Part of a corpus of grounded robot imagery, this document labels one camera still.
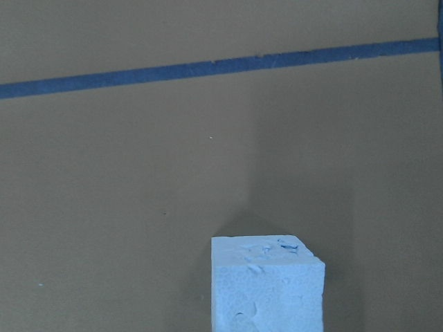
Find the light blue foam block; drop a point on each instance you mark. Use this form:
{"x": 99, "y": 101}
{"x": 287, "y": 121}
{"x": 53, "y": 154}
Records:
{"x": 265, "y": 283}

